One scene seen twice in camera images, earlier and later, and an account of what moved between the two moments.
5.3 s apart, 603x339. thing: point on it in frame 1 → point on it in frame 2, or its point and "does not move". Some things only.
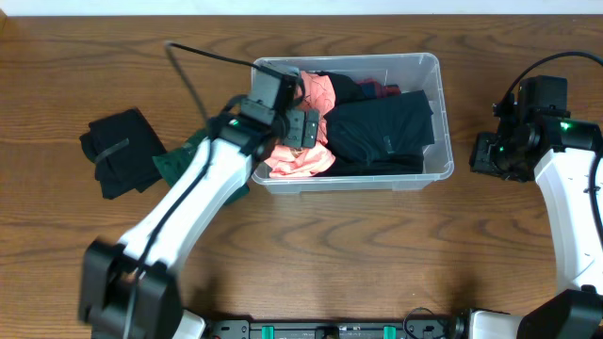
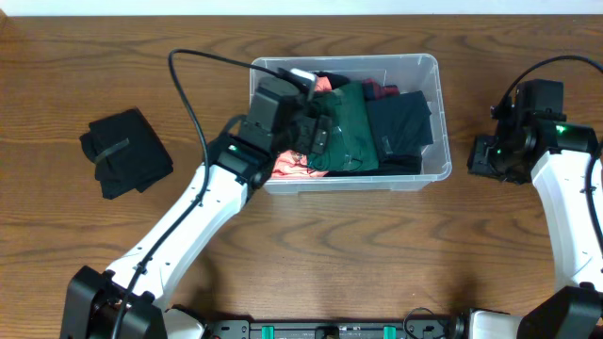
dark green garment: [173, 162] → [352, 146]
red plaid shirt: [372, 88] does not move
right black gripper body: [503, 157] does not move
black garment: [377, 136] does not move
